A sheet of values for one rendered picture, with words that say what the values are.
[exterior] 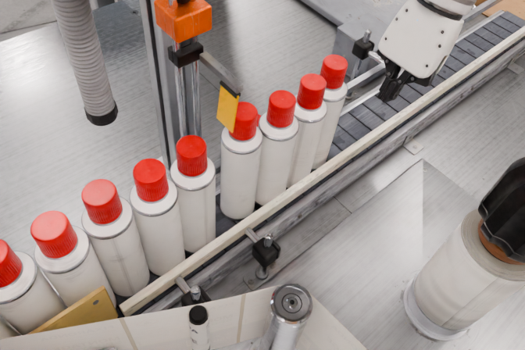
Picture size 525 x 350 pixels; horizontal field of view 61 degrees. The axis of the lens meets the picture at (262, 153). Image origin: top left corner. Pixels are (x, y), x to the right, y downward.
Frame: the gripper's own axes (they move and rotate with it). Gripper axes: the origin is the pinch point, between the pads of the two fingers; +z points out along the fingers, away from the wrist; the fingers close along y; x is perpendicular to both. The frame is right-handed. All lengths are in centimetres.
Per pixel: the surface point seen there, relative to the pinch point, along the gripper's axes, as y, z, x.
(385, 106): -0.8, 5.0, 4.7
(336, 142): -0.3, 9.8, -8.5
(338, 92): 1.4, -3.6, -20.2
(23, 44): -62, 25, -35
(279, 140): 2.5, 1.1, -30.9
